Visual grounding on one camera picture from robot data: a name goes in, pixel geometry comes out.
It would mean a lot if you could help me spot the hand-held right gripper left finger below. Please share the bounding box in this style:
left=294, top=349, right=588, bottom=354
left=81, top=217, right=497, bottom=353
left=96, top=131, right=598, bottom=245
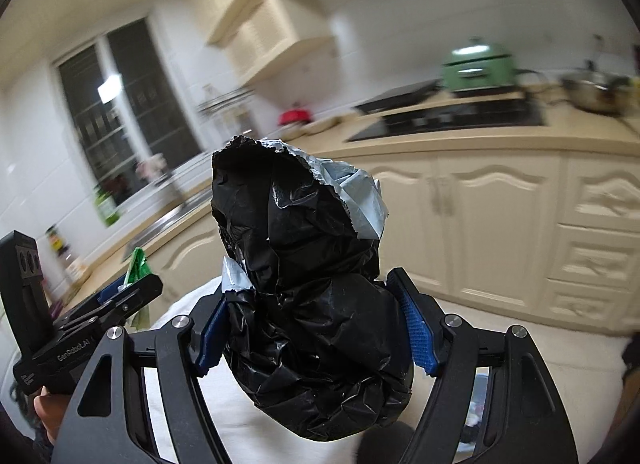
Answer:
left=56, top=291, right=236, bottom=464

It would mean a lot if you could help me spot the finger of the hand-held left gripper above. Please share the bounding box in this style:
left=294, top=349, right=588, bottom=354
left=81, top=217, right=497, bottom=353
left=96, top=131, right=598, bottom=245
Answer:
left=55, top=274, right=164, bottom=332
left=59, top=285, right=128, bottom=319

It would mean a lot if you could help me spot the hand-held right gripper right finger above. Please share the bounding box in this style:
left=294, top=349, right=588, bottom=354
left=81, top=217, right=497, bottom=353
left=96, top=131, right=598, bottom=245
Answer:
left=387, top=268, right=581, bottom=464

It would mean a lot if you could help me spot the green packet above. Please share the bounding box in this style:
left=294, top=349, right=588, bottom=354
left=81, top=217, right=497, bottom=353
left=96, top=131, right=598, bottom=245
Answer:
left=122, top=247, right=153, bottom=327

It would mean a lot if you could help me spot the large black plastic bag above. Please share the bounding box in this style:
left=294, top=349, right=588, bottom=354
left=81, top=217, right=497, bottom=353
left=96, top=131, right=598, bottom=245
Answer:
left=211, top=136, right=416, bottom=442

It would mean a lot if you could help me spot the person's left hand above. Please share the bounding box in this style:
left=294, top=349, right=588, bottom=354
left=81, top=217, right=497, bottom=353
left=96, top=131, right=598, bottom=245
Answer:
left=31, top=386, right=73, bottom=445

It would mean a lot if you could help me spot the large glass jar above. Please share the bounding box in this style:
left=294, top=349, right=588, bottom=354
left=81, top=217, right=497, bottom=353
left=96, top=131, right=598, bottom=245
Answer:
left=65, top=254, right=88, bottom=285

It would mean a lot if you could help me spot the cream cabinet door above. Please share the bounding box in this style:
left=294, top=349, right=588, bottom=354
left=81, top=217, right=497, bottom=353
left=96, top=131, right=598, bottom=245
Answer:
left=375, top=156, right=441, bottom=295
left=437, top=154, right=571, bottom=305
left=150, top=219, right=226, bottom=295

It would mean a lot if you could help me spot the small jar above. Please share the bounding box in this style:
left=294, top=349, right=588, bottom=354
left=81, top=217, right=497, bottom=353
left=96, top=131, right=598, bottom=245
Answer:
left=45, top=226, right=68, bottom=257

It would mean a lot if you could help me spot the steel sink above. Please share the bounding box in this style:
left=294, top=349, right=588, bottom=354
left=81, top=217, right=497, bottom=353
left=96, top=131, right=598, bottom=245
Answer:
left=122, top=189, right=213, bottom=265

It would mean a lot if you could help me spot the green dish soap bottle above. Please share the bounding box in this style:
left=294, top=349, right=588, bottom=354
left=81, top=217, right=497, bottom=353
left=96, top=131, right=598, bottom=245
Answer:
left=97, top=189, right=121, bottom=227

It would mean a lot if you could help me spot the pale cloth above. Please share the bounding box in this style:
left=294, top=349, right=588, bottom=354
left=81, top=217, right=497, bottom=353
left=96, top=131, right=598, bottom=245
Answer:
left=137, top=154, right=166, bottom=182

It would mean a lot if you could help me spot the cream drawer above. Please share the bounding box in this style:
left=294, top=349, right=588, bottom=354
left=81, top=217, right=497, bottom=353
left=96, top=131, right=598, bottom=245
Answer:
left=542, top=279, right=640, bottom=332
left=555, top=226, right=640, bottom=289
left=567, top=159, right=640, bottom=232

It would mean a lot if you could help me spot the window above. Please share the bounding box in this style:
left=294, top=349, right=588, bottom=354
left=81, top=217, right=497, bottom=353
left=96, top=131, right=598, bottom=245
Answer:
left=50, top=16, right=206, bottom=209

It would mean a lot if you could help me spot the black gas stove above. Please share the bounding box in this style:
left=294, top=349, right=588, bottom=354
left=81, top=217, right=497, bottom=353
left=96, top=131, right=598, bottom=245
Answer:
left=347, top=98, right=548, bottom=143

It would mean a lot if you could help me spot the cream bowl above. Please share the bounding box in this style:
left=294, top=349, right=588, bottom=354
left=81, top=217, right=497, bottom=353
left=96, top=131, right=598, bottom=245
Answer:
left=310, top=116, right=353, bottom=135

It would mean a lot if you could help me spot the black griddle pan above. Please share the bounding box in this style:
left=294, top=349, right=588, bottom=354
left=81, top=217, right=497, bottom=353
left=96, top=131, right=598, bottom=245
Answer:
left=355, top=80, right=441, bottom=114

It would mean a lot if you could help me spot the red lid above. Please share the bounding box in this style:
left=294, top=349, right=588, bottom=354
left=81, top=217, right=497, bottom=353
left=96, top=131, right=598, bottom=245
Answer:
left=279, top=106, right=317, bottom=127

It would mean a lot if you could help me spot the green electric grill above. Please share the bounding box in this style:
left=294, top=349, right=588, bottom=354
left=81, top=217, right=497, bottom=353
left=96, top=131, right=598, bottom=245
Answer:
left=442, top=36, right=521, bottom=94

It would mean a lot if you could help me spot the steel pot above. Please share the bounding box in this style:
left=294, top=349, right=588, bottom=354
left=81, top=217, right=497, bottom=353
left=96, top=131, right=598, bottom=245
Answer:
left=560, top=61, right=633, bottom=114

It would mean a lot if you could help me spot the metal wall rack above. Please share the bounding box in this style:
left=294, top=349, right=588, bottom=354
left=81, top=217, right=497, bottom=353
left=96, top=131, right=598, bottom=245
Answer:
left=197, top=86, right=253, bottom=114

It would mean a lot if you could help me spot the lattice door wall cabinet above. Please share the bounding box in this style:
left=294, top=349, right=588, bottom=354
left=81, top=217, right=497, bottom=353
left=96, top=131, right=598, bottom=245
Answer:
left=227, top=0, right=333, bottom=84

